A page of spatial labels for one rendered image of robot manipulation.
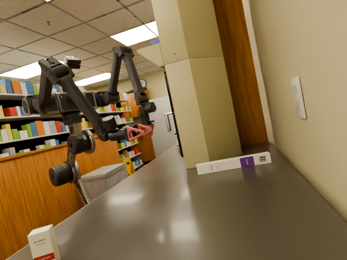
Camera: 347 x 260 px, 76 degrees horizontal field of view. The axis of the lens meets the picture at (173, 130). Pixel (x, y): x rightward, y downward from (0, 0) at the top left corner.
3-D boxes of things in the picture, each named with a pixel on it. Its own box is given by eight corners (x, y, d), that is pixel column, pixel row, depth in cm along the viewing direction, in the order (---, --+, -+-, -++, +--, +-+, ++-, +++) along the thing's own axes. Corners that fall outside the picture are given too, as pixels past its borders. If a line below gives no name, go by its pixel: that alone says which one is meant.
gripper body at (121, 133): (136, 124, 115) (123, 126, 117) (127, 127, 105) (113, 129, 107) (138, 136, 115) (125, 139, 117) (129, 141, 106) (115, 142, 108)
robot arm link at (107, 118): (111, 131, 122) (99, 140, 116) (103, 113, 117) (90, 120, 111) (126, 133, 115) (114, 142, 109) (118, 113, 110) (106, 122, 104)
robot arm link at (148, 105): (144, 97, 156) (135, 97, 150) (156, 93, 149) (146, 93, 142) (147, 114, 156) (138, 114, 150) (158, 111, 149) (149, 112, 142)
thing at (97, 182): (131, 182, 347) (127, 161, 346) (111, 197, 289) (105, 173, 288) (108, 185, 359) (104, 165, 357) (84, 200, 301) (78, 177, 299)
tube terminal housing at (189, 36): (241, 147, 124) (214, 7, 120) (243, 161, 93) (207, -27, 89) (197, 153, 131) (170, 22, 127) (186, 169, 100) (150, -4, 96)
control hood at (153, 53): (180, 75, 129) (177, 57, 128) (164, 65, 98) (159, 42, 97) (162, 79, 132) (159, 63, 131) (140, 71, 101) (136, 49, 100)
